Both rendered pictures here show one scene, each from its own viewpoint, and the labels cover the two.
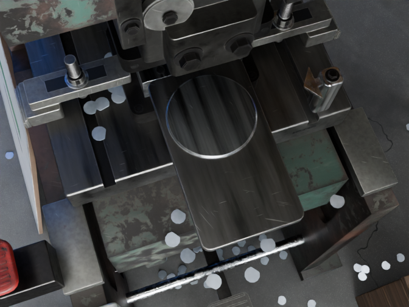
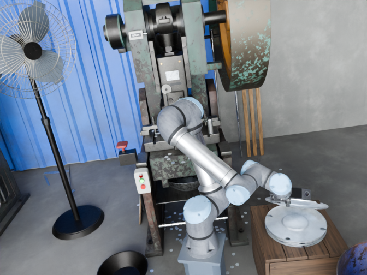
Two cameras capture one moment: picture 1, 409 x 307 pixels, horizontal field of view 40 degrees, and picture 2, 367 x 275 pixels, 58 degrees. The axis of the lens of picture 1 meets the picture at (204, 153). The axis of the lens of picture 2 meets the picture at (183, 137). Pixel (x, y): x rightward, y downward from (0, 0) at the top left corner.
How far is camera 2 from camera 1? 152 cm
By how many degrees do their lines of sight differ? 48
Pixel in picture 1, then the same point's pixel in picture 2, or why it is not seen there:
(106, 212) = (152, 153)
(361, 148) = (223, 146)
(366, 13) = not seen: hidden behind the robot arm
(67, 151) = (147, 138)
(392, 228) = not seen: hidden behind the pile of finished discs
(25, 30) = (140, 79)
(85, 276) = (142, 161)
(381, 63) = not seen: hidden behind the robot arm
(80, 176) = (148, 141)
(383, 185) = (226, 151)
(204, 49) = (173, 99)
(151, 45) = (165, 100)
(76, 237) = (143, 156)
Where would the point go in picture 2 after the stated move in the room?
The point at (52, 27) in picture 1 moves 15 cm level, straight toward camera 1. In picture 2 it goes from (143, 80) to (144, 87)
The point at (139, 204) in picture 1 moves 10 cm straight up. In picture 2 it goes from (161, 152) to (158, 137)
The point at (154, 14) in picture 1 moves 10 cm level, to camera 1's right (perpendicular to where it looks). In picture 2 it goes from (163, 88) to (179, 88)
